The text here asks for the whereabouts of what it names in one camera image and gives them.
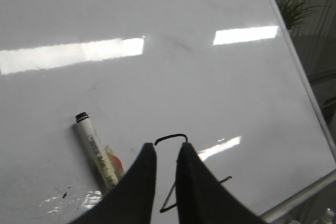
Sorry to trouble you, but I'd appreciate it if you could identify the green potted plant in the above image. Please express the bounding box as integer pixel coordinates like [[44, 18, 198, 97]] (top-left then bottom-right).
[[278, 0, 319, 30]]

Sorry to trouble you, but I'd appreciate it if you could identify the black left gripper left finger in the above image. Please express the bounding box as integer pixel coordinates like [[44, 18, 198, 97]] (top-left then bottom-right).
[[71, 143, 157, 223]]

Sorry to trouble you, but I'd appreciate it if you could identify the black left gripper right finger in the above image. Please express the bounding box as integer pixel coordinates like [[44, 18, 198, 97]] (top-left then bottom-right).
[[175, 143, 265, 223]]

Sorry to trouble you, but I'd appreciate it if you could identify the white whiteboard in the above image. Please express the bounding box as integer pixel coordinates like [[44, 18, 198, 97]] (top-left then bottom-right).
[[1, 0, 335, 223]]

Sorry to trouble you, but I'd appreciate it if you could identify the red magnet taped to marker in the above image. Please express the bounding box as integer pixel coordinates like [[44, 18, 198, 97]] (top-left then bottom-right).
[[104, 145, 124, 180]]

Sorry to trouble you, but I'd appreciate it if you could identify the white black-tipped whiteboard marker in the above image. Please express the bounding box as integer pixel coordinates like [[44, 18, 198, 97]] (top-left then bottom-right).
[[76, 112, 119, 189]]

